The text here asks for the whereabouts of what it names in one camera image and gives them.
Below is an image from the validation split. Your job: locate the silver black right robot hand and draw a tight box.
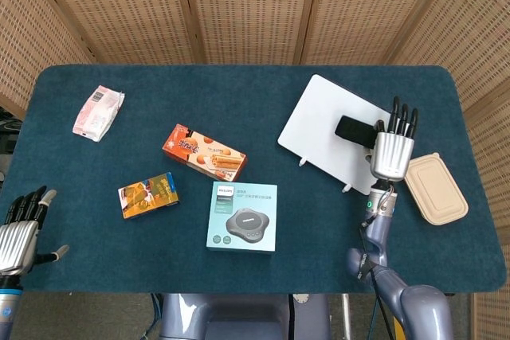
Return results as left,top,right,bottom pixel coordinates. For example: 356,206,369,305
364,96,420,180

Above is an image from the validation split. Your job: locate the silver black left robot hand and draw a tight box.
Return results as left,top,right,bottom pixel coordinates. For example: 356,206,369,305
0,186,70,277

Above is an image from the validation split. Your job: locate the black and blue board eraser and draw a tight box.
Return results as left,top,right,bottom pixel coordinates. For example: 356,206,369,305
334,115,379,148

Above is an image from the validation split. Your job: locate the beige lidded lunch box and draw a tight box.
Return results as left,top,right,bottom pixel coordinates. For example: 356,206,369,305
403,152,469,227

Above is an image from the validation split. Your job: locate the yellow blue snack box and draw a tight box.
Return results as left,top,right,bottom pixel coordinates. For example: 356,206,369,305
117,171,180,221

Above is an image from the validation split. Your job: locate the pink white snack packet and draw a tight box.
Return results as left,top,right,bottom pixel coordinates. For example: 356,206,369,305
72,84,126,143

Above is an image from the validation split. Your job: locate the teal Philips speaker box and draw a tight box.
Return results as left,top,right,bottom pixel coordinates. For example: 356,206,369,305
206,181,279,253

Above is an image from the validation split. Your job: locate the dark blue table mat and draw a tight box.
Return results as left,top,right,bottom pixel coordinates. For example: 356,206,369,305
2,64,508,295

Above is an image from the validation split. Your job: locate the metal table leg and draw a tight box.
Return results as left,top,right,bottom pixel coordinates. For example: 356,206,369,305
340,294,352,340

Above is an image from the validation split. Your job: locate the orange egg roll box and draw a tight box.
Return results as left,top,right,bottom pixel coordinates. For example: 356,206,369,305
162,123,248,182

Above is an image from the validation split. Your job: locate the woven bamboo folding screen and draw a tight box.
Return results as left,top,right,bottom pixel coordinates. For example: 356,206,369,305
0,0,510,340

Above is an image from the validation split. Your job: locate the blue-grey robot torso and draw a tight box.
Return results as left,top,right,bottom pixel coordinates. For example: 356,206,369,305
158,293,332,340

